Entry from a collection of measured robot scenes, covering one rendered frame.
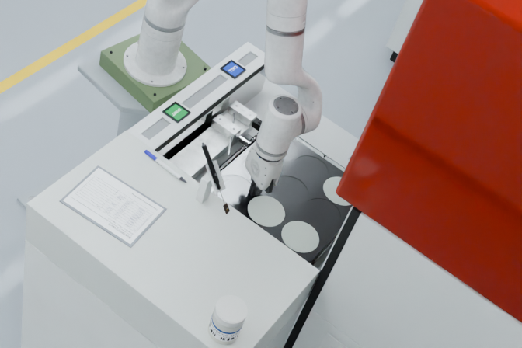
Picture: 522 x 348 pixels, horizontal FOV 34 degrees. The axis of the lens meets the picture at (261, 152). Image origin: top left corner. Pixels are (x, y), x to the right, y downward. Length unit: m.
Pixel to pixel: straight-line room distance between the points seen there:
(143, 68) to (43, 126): 1.10
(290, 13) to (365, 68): 2.33
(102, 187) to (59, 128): 1.46
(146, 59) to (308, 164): 0.56
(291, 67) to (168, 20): 0.54
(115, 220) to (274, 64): 0.53
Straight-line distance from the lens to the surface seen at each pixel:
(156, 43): 2.42
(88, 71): 2.58
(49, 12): 4.05
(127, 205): 2.06
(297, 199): 2.26
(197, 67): 2.58
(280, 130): 2.00
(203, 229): 2.05
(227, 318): 1.81
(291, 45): 1.90
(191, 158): 2.30
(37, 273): 2.23
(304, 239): 2.19
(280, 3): 1.86
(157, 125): 2.26
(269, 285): 2.00
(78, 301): 2.16
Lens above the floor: 2.58
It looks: 46 degrees down
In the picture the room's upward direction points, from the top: 19 degrees clockwise
